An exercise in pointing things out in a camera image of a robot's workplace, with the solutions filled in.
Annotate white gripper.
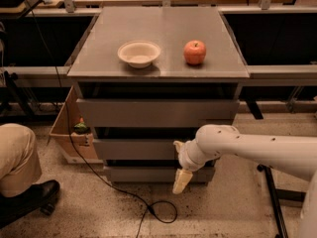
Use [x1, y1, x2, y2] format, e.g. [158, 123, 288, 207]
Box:
[172, 140, 211, 194]

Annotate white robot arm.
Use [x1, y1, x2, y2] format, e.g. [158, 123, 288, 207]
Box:
[172, 124, 317, 238]

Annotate grey drawer cabinet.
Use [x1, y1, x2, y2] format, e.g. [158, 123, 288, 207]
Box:
[68, 7, 249, 169]

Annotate grey top drawer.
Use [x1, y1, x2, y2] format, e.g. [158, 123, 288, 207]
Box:
[76, 98, 239, 128]

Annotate green toy in box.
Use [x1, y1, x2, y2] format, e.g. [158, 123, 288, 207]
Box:
[74, 118, 89, 134]

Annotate cardboard box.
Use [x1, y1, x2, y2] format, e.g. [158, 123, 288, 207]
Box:
[50, 87, 102, 164]

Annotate red apple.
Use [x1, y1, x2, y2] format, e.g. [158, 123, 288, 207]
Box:
[183, 40, 206, 65]

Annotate white paper bowl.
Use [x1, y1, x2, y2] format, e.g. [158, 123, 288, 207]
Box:
[117, 41, 160, 68]

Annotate black shoe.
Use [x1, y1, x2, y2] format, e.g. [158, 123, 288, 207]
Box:
[0, 179, 60, 228]

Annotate person's leg beige trousers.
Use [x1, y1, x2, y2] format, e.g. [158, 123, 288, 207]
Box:
[0, 124, 42, 197]

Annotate black floor cable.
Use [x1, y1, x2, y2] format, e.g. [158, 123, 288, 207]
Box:
[19, 0, 178, 238]

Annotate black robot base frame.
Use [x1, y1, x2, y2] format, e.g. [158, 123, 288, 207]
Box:
[257, 165, 306, 238]

